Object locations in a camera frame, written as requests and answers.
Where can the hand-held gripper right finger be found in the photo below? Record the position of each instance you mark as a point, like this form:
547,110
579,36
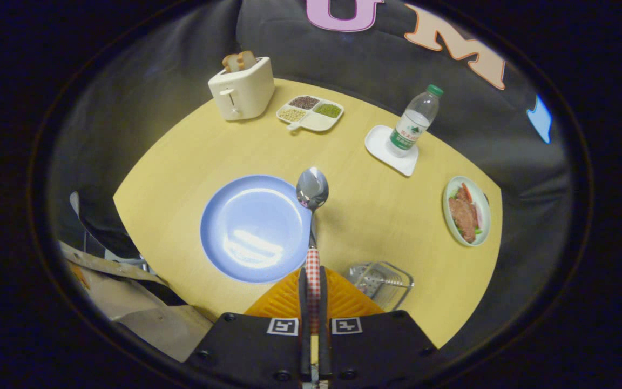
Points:
323,302

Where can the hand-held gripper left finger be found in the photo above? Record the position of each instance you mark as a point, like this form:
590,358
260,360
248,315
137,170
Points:
303,302

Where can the blue round plate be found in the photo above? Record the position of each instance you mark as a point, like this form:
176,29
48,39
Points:
251,227

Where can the brown cardboard sheets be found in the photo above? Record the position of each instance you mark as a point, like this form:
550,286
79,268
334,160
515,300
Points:
143,319

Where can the sliced brown meat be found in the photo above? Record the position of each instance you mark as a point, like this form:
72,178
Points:
463,216

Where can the white square coaster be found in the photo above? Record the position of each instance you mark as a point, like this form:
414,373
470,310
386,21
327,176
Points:
378,143

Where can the white divided dish of beans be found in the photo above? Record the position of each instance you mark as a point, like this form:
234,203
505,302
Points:
316,123

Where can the pale green plate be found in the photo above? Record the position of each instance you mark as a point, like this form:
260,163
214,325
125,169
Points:
484,208

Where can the clear water bottle green cap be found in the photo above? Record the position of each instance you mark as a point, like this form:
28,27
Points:
413,121

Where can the cream toaster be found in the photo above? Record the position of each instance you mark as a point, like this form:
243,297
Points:
246,92

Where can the toast slice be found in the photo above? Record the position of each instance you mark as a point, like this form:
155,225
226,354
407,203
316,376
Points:
247,59
231,62

